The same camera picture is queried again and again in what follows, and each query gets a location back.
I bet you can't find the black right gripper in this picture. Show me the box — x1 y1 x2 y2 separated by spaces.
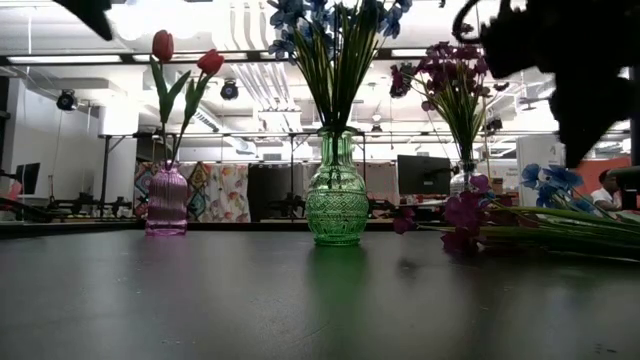
479 0 640 169

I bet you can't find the red artificial tulip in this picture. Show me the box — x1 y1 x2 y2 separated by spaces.
148 29 193 170
169 48 226 170

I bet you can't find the green patterned glass vase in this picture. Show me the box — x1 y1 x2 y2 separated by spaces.
304 125 370 247

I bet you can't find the clear glass vase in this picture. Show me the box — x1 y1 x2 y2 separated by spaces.
448 158 494 197

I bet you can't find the pink ribbed glass vase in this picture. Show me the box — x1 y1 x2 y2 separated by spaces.
144 162 189 237

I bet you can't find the long fluorescent ceiling light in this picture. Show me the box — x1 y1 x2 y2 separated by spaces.
7 53 124 65

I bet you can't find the orange partition panel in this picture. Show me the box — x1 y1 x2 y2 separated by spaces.
574 157 632 197

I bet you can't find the white cabinet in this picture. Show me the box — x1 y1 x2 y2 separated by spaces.
516 134 569 209

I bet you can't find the person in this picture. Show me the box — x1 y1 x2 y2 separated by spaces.
589 168 626 214

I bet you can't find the black ceiling spotlight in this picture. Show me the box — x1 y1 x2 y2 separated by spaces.
55 88 80 112
219 78 240 101

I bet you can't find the black metal rack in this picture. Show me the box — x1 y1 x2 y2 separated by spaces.
97 130 139 221

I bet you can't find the black computer monitor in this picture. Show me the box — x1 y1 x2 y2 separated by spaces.
397 154 453 197

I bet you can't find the small black monitor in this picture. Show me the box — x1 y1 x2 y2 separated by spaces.
13 162 42 196

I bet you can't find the colourful geometric patterned cloth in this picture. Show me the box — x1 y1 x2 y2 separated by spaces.
133 160 211 221

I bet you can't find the black partition panel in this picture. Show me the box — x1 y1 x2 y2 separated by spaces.
247 162 305 222

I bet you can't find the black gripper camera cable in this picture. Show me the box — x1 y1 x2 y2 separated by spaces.
452 0 501 46

